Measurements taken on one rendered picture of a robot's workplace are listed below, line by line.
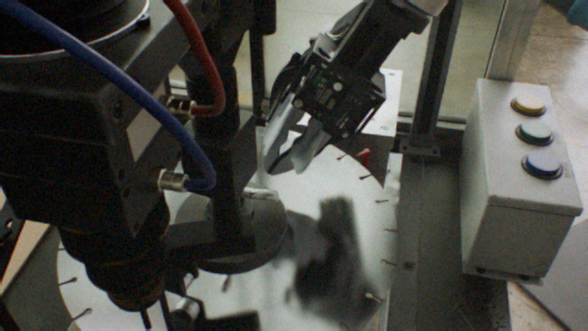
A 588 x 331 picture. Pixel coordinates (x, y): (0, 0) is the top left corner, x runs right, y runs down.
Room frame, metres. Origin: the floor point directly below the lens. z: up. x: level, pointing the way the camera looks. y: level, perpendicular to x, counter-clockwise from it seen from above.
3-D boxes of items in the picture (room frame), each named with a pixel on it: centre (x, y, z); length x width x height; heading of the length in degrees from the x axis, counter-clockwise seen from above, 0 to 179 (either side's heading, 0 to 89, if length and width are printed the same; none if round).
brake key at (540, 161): (0.50, -0.32, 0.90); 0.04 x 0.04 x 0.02
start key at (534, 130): (0.57, -0.34, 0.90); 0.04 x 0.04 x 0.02
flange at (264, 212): (0.36, 0.06, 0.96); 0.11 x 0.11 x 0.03
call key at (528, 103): (0.64, -0.35, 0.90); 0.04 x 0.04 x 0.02
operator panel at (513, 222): (0.58, -0.32, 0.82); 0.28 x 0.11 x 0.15; 167
